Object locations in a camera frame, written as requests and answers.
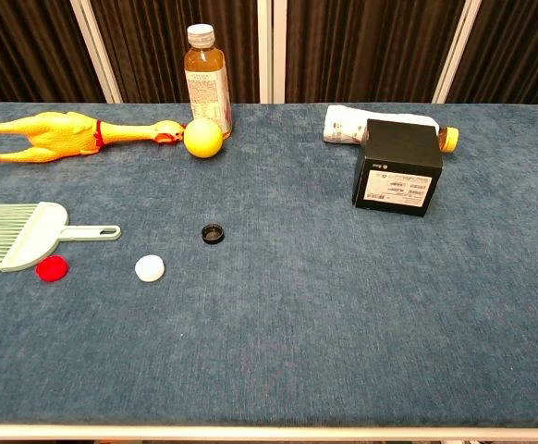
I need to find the pale green brush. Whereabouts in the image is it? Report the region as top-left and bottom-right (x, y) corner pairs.
(0, 201), (123, 275)

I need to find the black bottle cap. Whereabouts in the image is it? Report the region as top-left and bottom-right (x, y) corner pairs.
(201, 223), (226, 245)

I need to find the white bottle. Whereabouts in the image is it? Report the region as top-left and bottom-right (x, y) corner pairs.
(322, 105), (460, 154)

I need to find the amber drink bottle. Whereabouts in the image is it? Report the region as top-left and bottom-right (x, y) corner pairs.
(184, 23), (234, 140)

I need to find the red bottle cap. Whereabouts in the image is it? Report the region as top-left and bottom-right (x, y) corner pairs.
(35, 255), (70, 283)

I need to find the blue table cloth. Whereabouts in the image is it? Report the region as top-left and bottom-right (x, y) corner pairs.
(0, 102), (538, 428)

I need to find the yellow ball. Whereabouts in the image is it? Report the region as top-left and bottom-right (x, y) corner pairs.
(183, 117), (225, 160)

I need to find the black cardboard box white label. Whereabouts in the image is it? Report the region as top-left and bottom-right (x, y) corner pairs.
(351, 118), (444, 218)

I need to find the yellow rubber chicken toy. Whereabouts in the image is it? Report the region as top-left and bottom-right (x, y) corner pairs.
(0, 110), (187, 165)

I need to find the white partition frame post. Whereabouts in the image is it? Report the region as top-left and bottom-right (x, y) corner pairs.
(256, 0), (287, 105)
(431, 0), (483, 105)
(69, 0), (124, 105)

